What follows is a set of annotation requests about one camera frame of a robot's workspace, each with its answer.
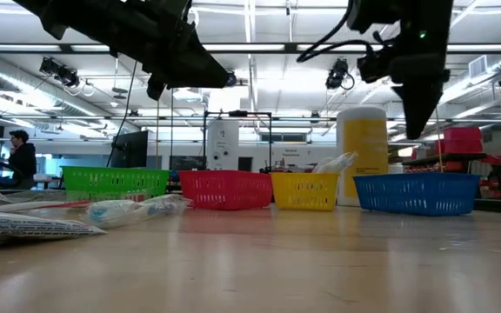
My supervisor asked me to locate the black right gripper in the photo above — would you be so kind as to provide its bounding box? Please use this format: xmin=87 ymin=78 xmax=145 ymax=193
xmin=388 ymin=24 xmax=452 ymax=141

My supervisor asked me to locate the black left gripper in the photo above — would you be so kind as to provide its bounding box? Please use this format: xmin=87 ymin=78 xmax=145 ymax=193
xmin=110 ymin=0 xmax=230 ymax=102

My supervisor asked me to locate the clear toothbrush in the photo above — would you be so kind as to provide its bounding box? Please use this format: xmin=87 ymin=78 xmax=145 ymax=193
xmin=311 ymin=151 xmax=359 ymax=175

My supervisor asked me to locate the blue white toothbrush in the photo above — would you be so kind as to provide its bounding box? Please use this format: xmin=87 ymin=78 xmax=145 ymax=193
xmin=83 ymin=194 xmax=193 ymax=230

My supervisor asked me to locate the red storage bin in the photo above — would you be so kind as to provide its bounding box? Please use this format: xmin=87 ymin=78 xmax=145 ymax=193
xmin=433 ymin=126 xmax=484 ymax=156

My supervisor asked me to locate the dark storage shelf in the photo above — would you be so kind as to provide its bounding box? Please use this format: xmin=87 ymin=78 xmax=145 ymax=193
xmin=402 ymin=151 xmax=501 ymax=175

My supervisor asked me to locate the white yellow wipes canister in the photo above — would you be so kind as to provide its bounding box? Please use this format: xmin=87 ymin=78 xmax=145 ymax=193
xmin=336 ymin=107 xmax=390 ymax=208

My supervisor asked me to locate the blue plastic basket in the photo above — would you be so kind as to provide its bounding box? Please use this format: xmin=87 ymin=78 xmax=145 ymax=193
xmin=352 ymin=172 xmax=481 ymax=217

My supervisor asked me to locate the black monitor on stand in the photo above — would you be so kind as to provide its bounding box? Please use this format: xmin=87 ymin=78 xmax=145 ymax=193
xmin=110 ymin=130 xmax=150 ymax=169

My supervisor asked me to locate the black rig bar with lights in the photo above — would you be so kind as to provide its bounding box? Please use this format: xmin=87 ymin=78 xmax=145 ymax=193
xmin=0 ymin=42 xmax=501 ymax=56

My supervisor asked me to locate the red plastic basket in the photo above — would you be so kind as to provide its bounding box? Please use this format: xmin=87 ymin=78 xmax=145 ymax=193
xmin=178 ymin=170 xmax=273 ymax=211

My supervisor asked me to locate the green plastic basket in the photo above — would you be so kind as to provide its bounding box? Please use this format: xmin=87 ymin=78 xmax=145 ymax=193
xmin=61 ymin=165 xmax=171 ymax=202

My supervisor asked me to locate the yellow plastic basket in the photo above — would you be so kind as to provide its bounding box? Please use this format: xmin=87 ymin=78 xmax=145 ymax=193
xmin=270 ymin=172 xmax=339 ymax=212

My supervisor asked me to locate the person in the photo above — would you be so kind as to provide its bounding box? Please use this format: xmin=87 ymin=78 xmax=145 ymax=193
xmin=8 ymin=129 xmax=37 ymax=190

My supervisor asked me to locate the white slim wrapped toothbrush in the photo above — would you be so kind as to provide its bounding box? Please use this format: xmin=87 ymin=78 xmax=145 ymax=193
xmin=0 ymin=199 xmax=93 ymax=214

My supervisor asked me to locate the thin hanging cord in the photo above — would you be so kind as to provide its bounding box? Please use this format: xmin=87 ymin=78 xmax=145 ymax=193
xmin=155 ymin=97 xmax=162 ymax=170
xmin=433 ymin=106 xmax=445 ymax=173
xmin=170 ymin=86 xmax=176 ymax=170

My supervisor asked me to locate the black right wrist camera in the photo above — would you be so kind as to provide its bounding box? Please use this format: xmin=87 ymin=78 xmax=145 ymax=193
xmin=357 ymin=45 xmax=393 ymax=84

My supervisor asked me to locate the black hanging cable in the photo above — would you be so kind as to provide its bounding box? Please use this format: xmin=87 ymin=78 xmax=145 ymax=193
xmin=105 ymin=58 xmax=138 ymax=169

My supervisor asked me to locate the black rectangular frame stand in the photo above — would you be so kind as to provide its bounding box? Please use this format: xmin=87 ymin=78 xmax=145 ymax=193
xmin=202 ymin=110 xmax=274 ymax=175

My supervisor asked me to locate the black wall board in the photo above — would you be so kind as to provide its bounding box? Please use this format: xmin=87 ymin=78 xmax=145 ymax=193
xmin=170 ymin=155 xmax=207 ymax=171

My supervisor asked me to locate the black rig camera with cable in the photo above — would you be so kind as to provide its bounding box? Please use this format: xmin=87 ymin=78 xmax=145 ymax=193
xmin=324 ymin=57 xmax=356 ymax=92

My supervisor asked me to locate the black looped gripper cable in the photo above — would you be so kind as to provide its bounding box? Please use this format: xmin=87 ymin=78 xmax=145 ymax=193
xmin=296 ymin=0 xmax=391 ymax=65

